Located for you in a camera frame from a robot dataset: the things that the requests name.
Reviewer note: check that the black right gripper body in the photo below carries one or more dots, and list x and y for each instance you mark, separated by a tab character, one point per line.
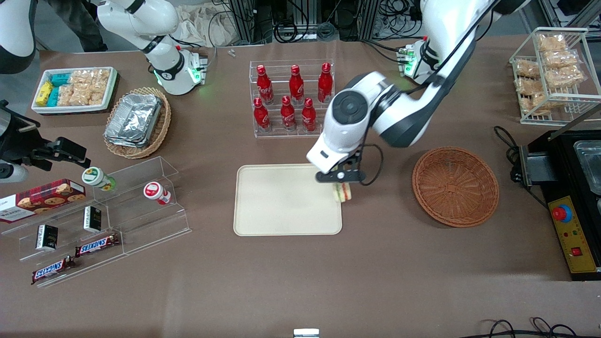
19	139

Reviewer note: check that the triangular sandwich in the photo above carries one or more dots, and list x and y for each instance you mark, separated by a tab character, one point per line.
342	192

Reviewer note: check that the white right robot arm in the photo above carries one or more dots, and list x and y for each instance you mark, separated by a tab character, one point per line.
165	70

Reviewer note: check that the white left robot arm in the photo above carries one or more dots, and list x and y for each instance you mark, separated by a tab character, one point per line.
399	115

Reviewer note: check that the aluminium foil tray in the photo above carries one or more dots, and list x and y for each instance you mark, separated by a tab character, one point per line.
124	144
134	117

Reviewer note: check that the white rectangular snack tray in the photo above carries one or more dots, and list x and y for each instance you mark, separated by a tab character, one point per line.
110	96

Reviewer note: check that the beige plastic tray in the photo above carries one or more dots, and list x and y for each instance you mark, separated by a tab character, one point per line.
281	202

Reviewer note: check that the light wicker basket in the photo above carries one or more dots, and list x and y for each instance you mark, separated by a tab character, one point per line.
162	126

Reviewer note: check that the brown wicker basket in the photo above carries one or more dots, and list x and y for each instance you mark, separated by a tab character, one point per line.
455	188

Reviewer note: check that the green capped drink bottle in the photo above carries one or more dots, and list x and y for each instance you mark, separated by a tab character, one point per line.
96	177

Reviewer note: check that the yellow snack packet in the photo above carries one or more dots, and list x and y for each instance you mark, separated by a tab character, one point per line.
44	94

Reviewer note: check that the teal snack packet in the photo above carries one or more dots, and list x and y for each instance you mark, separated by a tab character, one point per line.
53	97
61	80

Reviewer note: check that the red tartan cookie box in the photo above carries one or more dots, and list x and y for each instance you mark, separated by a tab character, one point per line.
44	199

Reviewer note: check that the clear rice cracker bag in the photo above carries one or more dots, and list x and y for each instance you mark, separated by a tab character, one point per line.
88	97
65	96
80	78
101	80

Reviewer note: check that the red cola bottle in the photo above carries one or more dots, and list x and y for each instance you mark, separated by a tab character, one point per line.
324	82
264	87
308	116
296	86
261	116
288	115

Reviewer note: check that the small black box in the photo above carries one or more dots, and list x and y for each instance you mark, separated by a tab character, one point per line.
47	237
92	219

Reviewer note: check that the clear acrylic bottle rack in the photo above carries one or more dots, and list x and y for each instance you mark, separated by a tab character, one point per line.
281	134

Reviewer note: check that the red capped drink bottle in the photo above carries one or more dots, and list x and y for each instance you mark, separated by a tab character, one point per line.
156	192

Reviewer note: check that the brown snickers bar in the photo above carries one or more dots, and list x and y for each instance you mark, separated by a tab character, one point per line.
96	245
51	270

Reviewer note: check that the clear acrylic stepped shelf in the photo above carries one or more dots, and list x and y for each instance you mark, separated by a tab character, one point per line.
141	220

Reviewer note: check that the person in dark trousers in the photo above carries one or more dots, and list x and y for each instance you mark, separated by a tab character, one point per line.
82	23

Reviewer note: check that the crumpled clear plastic sheet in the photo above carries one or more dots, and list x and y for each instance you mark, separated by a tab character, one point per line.
202	26

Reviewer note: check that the black appliance housing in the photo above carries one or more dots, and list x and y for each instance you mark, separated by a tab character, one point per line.
558	178

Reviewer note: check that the red emergency stop button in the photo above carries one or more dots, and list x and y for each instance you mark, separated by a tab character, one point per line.
561	213

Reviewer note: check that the grey metal bar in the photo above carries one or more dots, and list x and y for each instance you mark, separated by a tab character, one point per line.
575	122

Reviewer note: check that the yellow control panel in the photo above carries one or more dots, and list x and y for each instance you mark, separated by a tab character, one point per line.
575	244

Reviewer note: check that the steel pan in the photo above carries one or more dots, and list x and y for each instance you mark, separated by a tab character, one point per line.
592	166

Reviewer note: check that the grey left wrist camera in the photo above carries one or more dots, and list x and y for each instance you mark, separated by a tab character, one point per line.
340	177

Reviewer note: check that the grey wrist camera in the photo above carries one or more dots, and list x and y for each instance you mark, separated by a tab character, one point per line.
340	177
11	172

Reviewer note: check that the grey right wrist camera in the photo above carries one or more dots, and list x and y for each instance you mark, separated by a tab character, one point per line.
11	172

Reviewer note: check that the aluminium frame post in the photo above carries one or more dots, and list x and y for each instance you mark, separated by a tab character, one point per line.
375	19
244	21

